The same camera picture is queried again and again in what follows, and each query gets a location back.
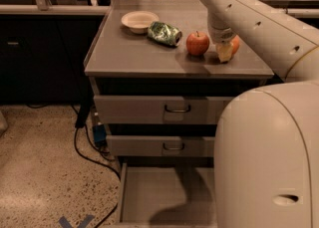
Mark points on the red apple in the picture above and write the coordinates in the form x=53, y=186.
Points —
x=197, y=43

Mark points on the middle grey drawer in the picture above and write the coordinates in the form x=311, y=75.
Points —
x=180, y=146

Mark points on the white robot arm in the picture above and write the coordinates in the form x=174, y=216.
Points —
x=266, y=151

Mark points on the orange fruit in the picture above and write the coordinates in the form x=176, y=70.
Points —
x=235, y=44

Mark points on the grey drawer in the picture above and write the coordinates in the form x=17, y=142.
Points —
x=180, y=146
x=166, y=197
x=160, y=109

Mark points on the bottom grey drawer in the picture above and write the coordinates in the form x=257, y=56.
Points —
x=166, y=197

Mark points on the white bowl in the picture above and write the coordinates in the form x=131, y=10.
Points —
x=139, y=21

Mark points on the crushed green soda can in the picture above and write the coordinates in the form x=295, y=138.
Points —
x=164, y=33

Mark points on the top grey drawer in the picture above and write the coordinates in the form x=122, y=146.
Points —
x=160, y=109

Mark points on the blue power box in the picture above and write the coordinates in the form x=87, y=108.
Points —
x=99, y=135

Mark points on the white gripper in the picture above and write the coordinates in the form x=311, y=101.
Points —
x=221, y=35

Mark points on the grey drawer cabinet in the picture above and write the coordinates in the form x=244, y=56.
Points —
x=122, y=63

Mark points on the white horizontal rail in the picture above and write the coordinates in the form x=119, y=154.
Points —
x=105, y=10

